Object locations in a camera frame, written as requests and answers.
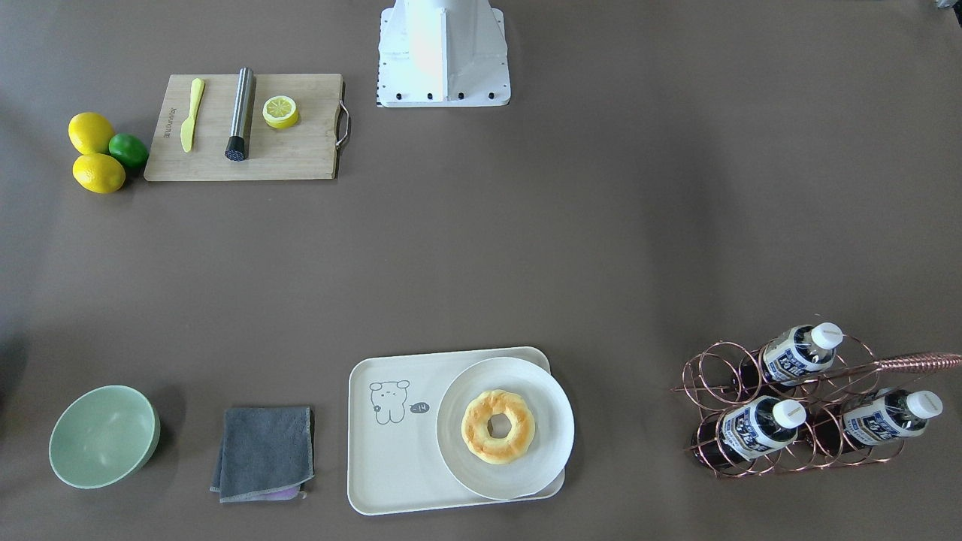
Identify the tea bottle white cap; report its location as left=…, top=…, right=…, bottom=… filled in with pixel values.
left=737, top=322, right=844, bottom=394

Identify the cream serving tray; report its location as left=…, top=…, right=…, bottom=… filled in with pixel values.
left=347, top=346, right=566, bottom=515

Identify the tea bottle front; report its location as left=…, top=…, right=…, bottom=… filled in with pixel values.
left=691, top=396, right=808, bottom=473
left=809, top=388, right=942, bottom=455

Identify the glazed donut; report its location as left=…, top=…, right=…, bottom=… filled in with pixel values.
left=460, top=389, right=537, bottom=465

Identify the white round plate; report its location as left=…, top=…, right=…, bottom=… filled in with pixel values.
left=437, top=357, right=574, bottom=500

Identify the bamboo cutting board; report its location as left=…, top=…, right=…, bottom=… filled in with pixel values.
left=144, top=73, right=343, bottom=182

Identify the half lemon slice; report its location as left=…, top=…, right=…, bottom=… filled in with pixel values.
left=262, top=95, right=300, bottom=129

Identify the steel muddler black tip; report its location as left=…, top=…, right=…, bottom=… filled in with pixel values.
left=224, top=66, right=256, bottom=162

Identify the grey folded cloth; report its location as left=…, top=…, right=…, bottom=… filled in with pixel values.
left=210, top=405, right=315, bottom=503

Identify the yellow plastic knife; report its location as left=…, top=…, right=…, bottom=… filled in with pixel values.
left=180, top=77, right=206, bottom=153

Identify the green lime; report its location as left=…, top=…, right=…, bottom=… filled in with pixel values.
left=107, top=133, right=149, bottom=169

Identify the yellow lemon lower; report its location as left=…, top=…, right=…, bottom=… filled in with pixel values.
left=72, top=153, right=126, bottom=194

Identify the yellow lemon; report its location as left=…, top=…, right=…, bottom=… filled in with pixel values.
left=68, top=112, right=116, bottom=155
left=72, top=153, right=126, bottom=194

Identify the green bowl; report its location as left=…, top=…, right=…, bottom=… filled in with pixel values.
left=48, top=385, right=161, bottom=489

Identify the yellow lemon upper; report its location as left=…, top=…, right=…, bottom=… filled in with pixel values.
left=68, top=112, right=116, bottom=155

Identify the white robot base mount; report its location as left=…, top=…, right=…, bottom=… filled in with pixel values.
left=376, top=1, right=512, bottom=107

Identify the copper wire bottle rack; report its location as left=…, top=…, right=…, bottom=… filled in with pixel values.
left=674, top=335, right=960, bottom=479

